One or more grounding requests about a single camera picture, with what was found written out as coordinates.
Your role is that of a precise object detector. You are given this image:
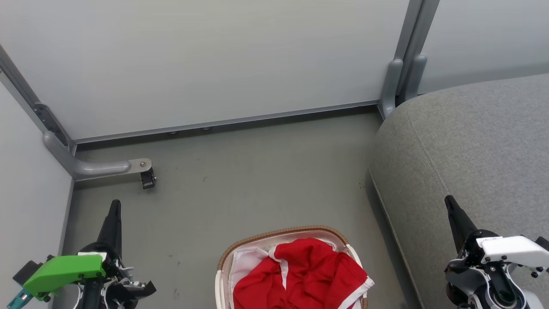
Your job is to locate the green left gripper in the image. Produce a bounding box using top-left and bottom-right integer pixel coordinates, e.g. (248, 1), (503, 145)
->
(22, 200), (157, 309)

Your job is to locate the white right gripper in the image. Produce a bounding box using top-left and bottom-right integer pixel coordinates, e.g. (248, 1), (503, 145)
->
(444, 195), (549, 282)

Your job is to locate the red garment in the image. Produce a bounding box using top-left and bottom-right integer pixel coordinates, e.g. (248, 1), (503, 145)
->
(233, 238), (374, 309)

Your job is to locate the grey fabric sofa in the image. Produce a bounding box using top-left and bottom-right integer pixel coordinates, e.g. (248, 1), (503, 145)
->
(368, 73), (549, 309)

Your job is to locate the grey tube partition leg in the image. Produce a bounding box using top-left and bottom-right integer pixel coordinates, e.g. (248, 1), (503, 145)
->
(42, 131), (153, 181)

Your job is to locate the white basket liner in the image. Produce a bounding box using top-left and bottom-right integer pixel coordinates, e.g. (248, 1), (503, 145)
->
(226, 234), (349, 309)

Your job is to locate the woven rim laundry basket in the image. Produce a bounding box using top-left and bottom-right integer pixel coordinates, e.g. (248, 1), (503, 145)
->
(214, 225), (370, 309)

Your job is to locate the teal cable connector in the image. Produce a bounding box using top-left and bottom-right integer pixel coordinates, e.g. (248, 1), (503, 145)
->
(6, 288), (34, 309)

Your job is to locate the aluminium partition bottom rail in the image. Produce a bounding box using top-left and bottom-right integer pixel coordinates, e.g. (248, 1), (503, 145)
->
(72, 100), (380, 145)

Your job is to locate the grey partition post with bracket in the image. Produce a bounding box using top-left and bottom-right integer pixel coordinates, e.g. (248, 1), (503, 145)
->
(0, 43), (78, 156)

